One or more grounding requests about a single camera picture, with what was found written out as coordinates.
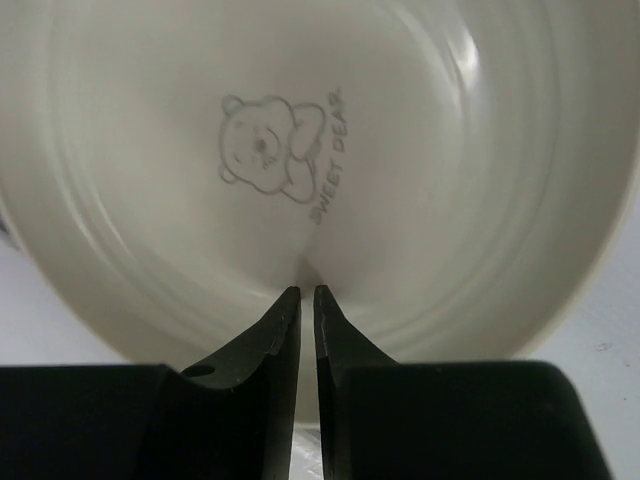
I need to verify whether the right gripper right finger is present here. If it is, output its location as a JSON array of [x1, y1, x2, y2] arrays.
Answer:
[[313, 286, 611, 479]]

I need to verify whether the white wire dish rack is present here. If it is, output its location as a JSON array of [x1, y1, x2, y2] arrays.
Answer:
[[289, 428, 324, 480]]

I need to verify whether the cream white plastic plate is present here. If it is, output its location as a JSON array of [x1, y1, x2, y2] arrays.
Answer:
[[0, 0, 640, 371]]

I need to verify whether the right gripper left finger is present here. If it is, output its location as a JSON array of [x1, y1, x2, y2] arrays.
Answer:
[[1, 287, 301, 479]]

